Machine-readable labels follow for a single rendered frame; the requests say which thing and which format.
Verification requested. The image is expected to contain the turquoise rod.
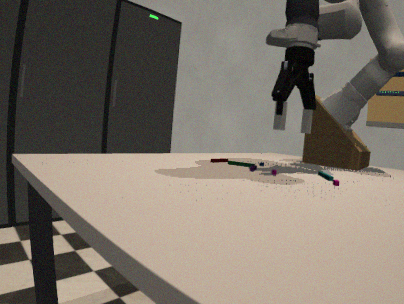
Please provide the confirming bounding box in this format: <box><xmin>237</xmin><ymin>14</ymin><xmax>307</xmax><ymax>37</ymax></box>
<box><xmin>318</xmin><ymin>171</ymin><xmax>334</xmax><ymax>181</ymax></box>

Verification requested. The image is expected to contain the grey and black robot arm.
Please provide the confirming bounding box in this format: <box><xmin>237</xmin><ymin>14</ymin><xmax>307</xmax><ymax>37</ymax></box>
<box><xmin>266</xmin><ymin>0</ymin><xmax>404</xmax><ymax>132</ymax></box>

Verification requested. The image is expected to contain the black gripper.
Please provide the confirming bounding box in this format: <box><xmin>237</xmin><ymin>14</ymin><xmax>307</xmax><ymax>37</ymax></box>
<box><xmin>272</xmin><ymin>46</ymin><xmax>316</xmax><ymax>134</ymax></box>

